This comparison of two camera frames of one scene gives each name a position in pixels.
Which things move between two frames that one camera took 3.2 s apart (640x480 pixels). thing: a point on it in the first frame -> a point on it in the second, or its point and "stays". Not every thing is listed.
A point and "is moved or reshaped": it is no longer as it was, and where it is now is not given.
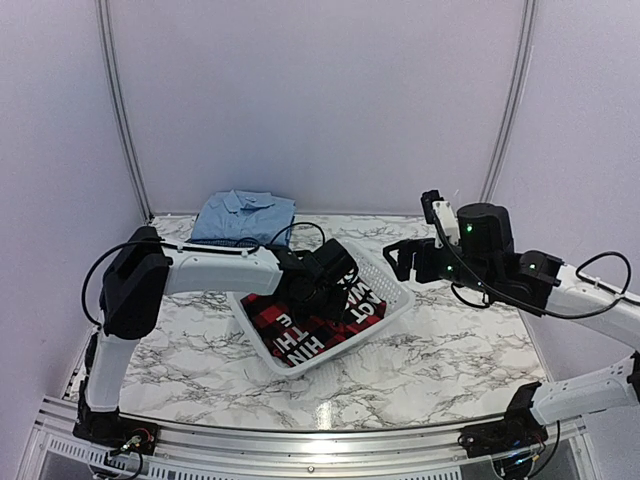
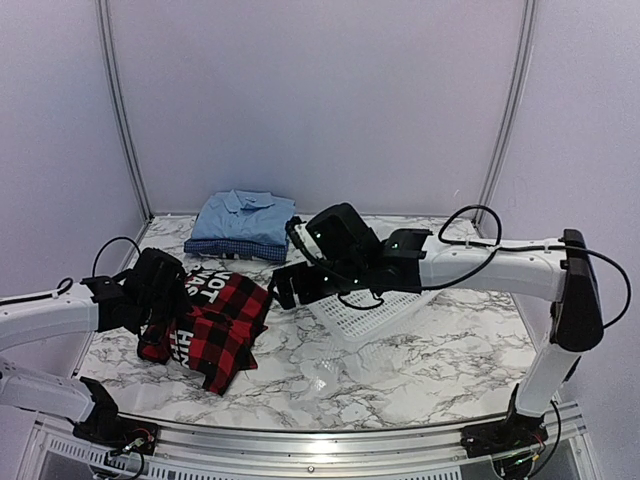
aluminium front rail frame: [53, 451] stays
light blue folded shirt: [236, 214] stays
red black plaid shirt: [294, 340] -> [215, 335]
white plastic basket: [373, 272] is moved or reshaped
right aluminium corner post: [525, 63] stays
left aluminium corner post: [107, 54] stays
